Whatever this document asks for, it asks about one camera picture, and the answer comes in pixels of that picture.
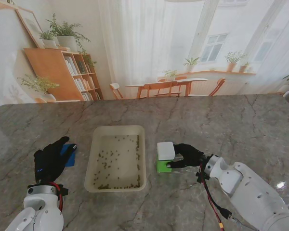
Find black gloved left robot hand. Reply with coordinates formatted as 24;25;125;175
33;136;78;183

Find clear bottle with green base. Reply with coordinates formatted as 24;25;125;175
156;159;174;174

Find red black left arm cable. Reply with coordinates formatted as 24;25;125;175
50;182;65;211

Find printed room backdrop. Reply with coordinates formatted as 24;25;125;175
0;0;289;104

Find blue plastic scraper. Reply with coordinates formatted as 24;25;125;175
61;143;77;167

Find white square bottle cap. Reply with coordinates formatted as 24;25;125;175
157;141;176;162

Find scattered green beans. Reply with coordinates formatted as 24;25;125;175
91;134;142;190

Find red black arm cable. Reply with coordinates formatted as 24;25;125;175
196;163;233;231
50;182;65;211

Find red black right arm cable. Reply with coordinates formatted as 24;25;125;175
196;163;233;231

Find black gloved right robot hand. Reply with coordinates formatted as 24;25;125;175
166;143;208;169

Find cream plastic baking tray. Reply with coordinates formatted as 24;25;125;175
84;125;147;193

